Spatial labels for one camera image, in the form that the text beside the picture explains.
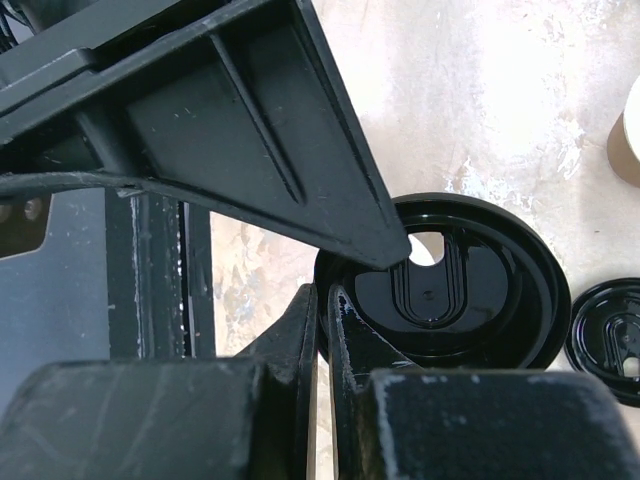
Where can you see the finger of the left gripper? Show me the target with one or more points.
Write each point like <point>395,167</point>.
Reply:
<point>300,167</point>

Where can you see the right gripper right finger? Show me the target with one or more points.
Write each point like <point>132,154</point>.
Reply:
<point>396,420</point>

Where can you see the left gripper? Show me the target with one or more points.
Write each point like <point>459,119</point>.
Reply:
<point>122,75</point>

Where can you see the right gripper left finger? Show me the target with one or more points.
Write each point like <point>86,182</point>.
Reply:
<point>250,416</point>

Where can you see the black cup lid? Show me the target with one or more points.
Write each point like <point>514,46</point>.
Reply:
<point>497,299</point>
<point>604,333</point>

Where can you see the brown paper cup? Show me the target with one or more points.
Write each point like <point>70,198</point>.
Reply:
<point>623,140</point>

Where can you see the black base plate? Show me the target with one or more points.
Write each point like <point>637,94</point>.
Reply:
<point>159,278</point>

